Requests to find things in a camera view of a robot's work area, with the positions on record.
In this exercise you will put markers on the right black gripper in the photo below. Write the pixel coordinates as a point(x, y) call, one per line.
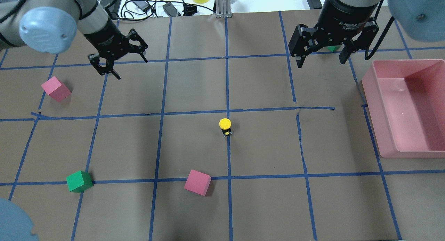
point(347, 13)

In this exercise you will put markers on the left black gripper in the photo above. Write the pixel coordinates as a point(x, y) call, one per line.
point(103, 39)

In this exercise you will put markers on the yellow push button switch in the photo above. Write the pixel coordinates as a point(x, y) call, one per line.
point(225, 125)

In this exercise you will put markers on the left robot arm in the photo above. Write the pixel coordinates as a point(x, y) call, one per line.
point(50, 26)

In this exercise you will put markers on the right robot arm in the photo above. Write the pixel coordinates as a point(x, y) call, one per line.
point(422, 20)

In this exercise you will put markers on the green cube far right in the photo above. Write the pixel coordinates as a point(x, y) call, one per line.
point(333, 48)

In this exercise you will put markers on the green cube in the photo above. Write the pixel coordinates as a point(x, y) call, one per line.
point(79, 182)
point(333, 48)

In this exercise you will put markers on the small black power adapter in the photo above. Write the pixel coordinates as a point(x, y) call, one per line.
point(170, 10)

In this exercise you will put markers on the pink cube near left gripper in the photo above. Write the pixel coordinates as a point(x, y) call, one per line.
point(56, 89)

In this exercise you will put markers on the pink plastic bin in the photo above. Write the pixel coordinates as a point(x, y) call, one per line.
point(406, 102)

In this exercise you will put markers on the green cube near front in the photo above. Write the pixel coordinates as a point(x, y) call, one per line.
point(79, 182)

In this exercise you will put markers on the pink cube centre front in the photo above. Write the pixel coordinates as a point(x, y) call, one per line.
point(198, 182)

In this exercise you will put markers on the aluminium frame post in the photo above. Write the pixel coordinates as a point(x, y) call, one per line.
point(223, 9)

